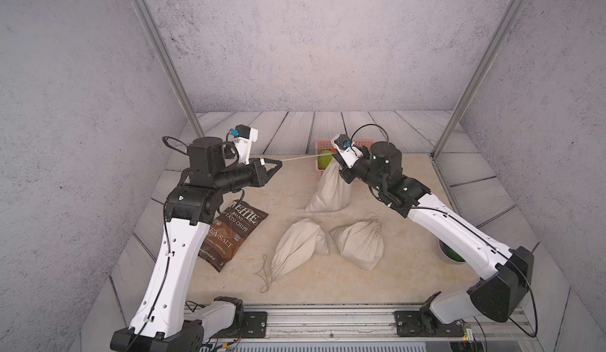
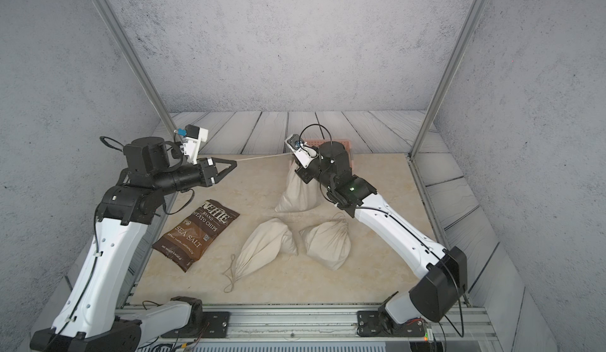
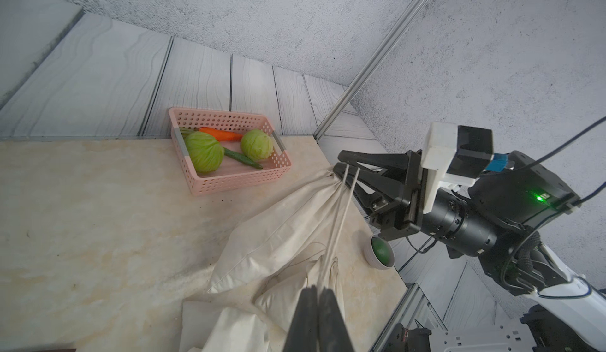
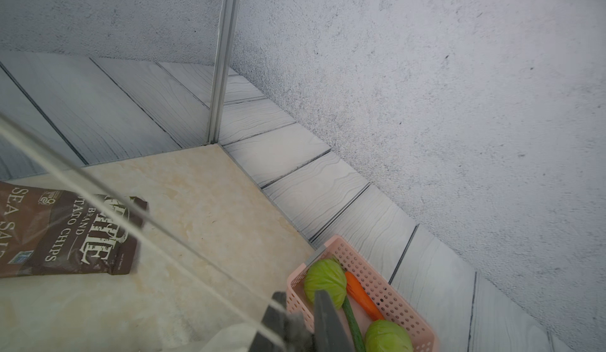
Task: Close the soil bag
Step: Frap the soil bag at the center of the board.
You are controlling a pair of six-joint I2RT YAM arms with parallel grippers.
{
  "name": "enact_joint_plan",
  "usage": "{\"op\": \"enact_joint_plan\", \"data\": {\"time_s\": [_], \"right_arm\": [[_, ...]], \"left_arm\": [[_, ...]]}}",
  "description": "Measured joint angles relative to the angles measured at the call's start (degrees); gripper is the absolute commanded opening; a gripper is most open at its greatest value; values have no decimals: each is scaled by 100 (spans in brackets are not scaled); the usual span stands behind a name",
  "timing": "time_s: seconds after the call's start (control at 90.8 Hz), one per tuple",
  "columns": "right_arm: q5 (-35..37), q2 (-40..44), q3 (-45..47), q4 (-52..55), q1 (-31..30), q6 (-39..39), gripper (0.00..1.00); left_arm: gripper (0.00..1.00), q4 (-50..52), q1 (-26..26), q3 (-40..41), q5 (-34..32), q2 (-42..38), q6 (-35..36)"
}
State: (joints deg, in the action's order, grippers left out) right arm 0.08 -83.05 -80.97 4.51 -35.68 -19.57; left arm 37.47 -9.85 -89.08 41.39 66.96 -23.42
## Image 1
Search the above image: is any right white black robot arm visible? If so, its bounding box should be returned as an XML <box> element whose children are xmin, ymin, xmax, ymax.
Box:
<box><xmin>331</xmin><ymin>134</ymin><xmax>534</xmax><ymax>337</ymax></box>

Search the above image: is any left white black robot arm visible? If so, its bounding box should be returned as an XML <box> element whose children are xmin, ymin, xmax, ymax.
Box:
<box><xmin>110</xmin><ymin>129</ymin><xmax>282</xmax><ymax>351</ymax></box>

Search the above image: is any beige cloth bag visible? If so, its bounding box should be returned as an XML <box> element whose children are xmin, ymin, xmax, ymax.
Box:
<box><xmin>306</xmin><ymin>156</ymin><xmax>351</xmax><ymax>213</ymax></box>
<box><xmin>330</xmin><ymin>212</ymin><xmax>384</xmax><ymax>271</ymax></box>
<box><xmin>256</xmin><ymin>218</ymin><xmax>330</xmax><ymax>293</ymax></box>

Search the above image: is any left aluminium frame post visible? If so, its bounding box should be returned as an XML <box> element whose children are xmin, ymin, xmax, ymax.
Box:
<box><xmin>130</xmin><ymin>0</ymin><xmax>205</xmax><ymax>137</ymax></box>

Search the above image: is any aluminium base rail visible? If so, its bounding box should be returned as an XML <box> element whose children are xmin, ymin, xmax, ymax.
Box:
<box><xmin>185</xmin><ymin>301</ymin><xmax>542</xmax><ymax>351</ymax></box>

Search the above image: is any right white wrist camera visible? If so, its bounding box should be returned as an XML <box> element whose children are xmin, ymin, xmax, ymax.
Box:
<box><xmin>331</xmin><ymin>134</ymin><xmax>364</xmax><ymax>168</ymax></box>

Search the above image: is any green bowl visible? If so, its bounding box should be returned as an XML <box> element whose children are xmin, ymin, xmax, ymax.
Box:
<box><xmin>437</xmin><ymin>240</ymin><xmax>466</xmax><ymax>265</ymax></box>

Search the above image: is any left green cabbage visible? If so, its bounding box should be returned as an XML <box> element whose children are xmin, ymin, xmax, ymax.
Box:
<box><xmin>317</xmin><ymin>149</ymin><xmax>335</xmax><ymax>170</ymax></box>

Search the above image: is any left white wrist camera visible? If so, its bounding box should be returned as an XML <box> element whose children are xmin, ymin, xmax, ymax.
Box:
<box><xmin>228</xmin><ymin>125</ymin><xmax>259</xmax><ymax>165</ymax></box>

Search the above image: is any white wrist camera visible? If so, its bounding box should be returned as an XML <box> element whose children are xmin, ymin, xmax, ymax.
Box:
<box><xmin>331</xmin><ymin>134</ymin><xmax>364</xmax><ymax>168</ymax></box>
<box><xmin>228</xmin><ymin>125</ymin><xmax>259</xmax><ymax>165</ymax></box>

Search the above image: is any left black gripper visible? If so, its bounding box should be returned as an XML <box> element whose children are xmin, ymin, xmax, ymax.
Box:
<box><xmin>207</xmin><ymin>156</ymin><xmax>278</xmax><ymax>197</ymax></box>

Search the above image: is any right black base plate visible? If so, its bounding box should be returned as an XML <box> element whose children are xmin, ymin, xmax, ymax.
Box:
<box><xmin>394</xmin><ymin>311</ymin><xmax>466</xmax><ymax>338</ymax></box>

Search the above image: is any right aluminium frame post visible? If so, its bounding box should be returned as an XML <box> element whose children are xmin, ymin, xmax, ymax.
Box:
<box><xmin>431</xmin><ymin>0</ymin><xmax>527</xmax><ymax>162</ymax></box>

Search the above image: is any pink plastic basket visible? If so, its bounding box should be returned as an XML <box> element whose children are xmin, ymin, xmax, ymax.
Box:
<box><xmin>315</xmin><ymin>139</ymin><xmax>374</xmax><ymax>178</ymax></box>

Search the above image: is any brown chips bag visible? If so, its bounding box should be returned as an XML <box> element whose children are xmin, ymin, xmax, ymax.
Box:
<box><xmin>198</xmin><ymin>201</ymin><xmax>268</xmax><ymax>272</ymax></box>

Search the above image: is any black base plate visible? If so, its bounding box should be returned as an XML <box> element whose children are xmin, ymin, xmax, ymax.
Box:
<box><xmin>394</xmin><ymin>311</ymin><xmax>466</xmax><ymax>338</ymax></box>
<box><xmin>218</xmin><ymin>311</ymin><xmax>268</xmax><ymax>339</ymax></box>

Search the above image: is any aluminium frame post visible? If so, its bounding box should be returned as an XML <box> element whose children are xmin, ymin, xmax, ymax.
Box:
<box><xmin>130</xmin><ymin>0</ymin><xmax>205</xmax><ymax>137</ymax></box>
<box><xmin>431</xmin><ymin>0</ymin><xmax>527</xmax><ymax>162</ymax></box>

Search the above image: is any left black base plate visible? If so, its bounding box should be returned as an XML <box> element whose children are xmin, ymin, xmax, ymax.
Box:
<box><xmin>218</xmin><ymin>311</ymin><xmax>268</xmax><ymax>339</ymax></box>

